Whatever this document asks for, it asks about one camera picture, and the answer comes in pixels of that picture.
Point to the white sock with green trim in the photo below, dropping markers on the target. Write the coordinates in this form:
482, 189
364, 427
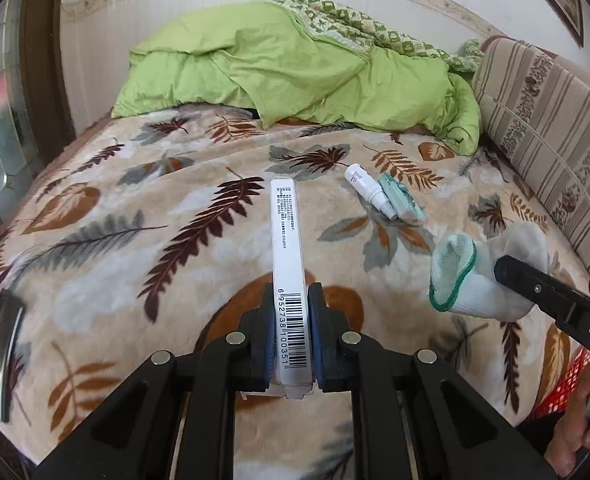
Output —
467, 275

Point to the long white barcode box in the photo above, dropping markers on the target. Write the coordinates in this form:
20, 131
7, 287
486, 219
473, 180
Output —
289, 260

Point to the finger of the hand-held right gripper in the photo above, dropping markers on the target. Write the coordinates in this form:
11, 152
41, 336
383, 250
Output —
530, 285

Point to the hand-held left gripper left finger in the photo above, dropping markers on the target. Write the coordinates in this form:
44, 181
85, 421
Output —
262, 342

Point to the white tube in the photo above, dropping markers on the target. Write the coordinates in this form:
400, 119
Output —
370, 190

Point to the teal packet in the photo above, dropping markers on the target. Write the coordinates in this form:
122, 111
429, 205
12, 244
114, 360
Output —
400, 202

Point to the black smartphone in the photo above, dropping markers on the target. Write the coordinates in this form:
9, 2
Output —
2, 355

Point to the glass panel door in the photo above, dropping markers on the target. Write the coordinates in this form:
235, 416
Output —
5, 125

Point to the green patterned quilt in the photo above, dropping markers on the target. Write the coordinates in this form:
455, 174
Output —
370, 32

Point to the striped floral sofa back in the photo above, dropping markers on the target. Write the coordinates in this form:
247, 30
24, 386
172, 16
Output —
550, 125

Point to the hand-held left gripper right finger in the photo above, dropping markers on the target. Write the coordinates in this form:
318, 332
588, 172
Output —
319, 342

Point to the red patterned clothing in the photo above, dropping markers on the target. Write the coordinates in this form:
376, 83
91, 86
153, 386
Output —
567, 385

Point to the person's right hand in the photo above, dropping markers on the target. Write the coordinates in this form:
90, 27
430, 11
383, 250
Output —
577, 425

